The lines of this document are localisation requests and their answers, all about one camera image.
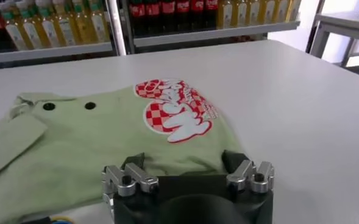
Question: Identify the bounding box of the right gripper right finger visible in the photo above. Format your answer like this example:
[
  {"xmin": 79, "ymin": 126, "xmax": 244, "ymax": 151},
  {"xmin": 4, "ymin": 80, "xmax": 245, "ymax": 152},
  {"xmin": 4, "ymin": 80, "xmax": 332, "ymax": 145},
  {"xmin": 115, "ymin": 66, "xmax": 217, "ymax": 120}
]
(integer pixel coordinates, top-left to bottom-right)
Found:
[{"xmin": 221, "ymin": 149, "xmax": 276, "ymax": 195}]

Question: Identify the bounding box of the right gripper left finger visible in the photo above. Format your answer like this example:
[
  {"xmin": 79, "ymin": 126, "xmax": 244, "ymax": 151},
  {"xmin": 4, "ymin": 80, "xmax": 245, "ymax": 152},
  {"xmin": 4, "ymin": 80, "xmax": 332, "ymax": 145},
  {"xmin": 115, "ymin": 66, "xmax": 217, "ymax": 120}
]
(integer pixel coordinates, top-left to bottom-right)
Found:
[{"xmin": 101, "ymin": 152, "xmax": 160, "ymax": 198}]

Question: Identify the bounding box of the light green polo shirt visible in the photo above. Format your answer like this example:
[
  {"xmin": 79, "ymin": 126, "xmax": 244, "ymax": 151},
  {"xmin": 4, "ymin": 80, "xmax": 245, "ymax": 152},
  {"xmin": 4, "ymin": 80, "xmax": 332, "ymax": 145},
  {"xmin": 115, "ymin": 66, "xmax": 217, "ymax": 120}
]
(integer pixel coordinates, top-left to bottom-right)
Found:
[{"xmin": 0, "ymin": 78, "xmax": 247, "ymax": 224}]

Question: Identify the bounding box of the white metal shelf rack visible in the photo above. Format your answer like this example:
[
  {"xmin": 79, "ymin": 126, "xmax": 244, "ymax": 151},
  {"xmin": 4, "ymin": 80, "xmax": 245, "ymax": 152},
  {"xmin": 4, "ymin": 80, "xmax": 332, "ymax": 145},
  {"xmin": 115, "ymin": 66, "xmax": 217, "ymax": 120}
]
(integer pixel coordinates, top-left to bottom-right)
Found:
[
  {"xmin": 0, "ymin": 0, "xmax": 127, "ymax": 66},
  {"xmin": 119, "ymin": 0, "xmax": 302, "ymax": 55}
]

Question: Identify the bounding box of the yellow drink bottle green label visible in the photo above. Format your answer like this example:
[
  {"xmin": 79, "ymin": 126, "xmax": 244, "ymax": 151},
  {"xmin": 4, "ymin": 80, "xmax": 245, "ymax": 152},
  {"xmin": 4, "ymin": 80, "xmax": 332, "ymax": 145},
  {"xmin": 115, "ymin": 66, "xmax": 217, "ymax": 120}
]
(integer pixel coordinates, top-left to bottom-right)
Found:
[
  {"xmin": 89, "ymin": 0, "xmax": 110, "ymax": 43},
  {"xmin": 246, "ymin": 0, "xmax": 261, "ymax": 27},
  {"xmin": 35, "ymin": 0, "xmax": 60, "ymax": 48},
  {"xmin": 52, "ymin": 0, "xmax": 76, "ymax": 46},
  {"xmin": 218, "ymin": 0, "xmax": 235, "ymax": 30},
  {"xmin": 233, "ymin": 0, "xmax": 249, "ymax": 28},
  {"xmin": 0, "ymin": 1, "xmax": 27, "ymax": 51},
  {"xmin": 72, "ymin": 0, "xmax": 93, "ymax": 45},
  {"xmin": 260, "ymin": 0, "xmax": 275, "ymax": 25},
  {"xmin": 273, "ymin": 0, "xmax": 289, "ymax": 24},
  {"xmin": 286, "ymin": 0, "xmax": 302, "ymax": 22},
  {"xmin": 16, "ymin": 0, "xmax": 43, "ymax": 49}
]

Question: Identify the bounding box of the grey framed side table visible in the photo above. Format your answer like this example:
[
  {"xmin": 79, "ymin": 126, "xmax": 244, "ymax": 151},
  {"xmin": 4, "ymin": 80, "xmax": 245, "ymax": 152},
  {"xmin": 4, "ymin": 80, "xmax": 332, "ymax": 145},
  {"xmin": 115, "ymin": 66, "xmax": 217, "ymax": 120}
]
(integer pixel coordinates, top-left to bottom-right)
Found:
[{"xmin": 308, "ymin": 9, "xmax": 359, "ymax": 68}]

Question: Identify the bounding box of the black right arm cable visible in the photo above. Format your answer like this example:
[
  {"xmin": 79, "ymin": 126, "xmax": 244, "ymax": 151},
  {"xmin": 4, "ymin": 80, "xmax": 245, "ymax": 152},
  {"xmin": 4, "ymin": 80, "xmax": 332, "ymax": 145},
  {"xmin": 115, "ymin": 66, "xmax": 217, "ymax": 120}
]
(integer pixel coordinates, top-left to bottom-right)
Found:
[{"xmin": 20, "ymin": 215, "xmax": 76, "ymax": 224}]

